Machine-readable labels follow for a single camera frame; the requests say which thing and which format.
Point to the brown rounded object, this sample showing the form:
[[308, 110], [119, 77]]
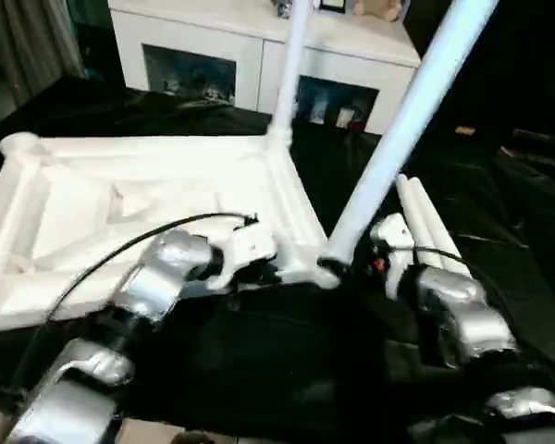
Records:
[[192, 437]]

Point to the beige curtain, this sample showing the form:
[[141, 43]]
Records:
[[28, 46]]

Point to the white sideboard cabinet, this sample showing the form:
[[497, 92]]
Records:
[[213, 28]]

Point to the long black bar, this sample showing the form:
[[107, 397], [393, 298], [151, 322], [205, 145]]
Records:
[[543, 139]]

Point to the white plastic table top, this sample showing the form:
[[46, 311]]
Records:
[[120, 185]]

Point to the beige teddy bear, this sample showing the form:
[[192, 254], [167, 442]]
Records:
[[379, 7]]

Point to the white plastic table leg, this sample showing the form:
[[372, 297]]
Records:
[[421, 189], [291, 69], [398, 129], [404, 187]]

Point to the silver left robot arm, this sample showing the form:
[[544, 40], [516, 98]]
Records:
[[152, 287]]

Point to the small beige label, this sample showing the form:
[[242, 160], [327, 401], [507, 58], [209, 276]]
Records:
[[466, 130]]

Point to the small white cup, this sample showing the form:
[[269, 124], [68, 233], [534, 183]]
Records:
[[347, 118]]

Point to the black shiny mat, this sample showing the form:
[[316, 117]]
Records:
[[305, 347]]

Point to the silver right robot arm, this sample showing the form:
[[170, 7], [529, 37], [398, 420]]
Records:
[[462, 314]]

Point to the white printed mug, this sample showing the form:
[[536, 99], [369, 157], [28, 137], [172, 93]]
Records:
[[319, 111]]

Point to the dark cluttered bundle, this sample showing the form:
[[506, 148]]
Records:
[[284, 7]]

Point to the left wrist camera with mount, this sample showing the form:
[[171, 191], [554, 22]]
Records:
[[247, 245]]

